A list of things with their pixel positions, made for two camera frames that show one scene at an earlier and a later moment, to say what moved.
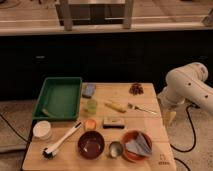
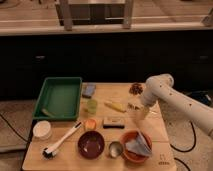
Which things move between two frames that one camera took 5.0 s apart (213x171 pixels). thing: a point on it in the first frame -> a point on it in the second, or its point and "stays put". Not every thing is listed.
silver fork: [131, 106] stays put
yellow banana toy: [118, 107] stays put
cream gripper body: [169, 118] -> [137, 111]
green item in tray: [48, 113] stays put
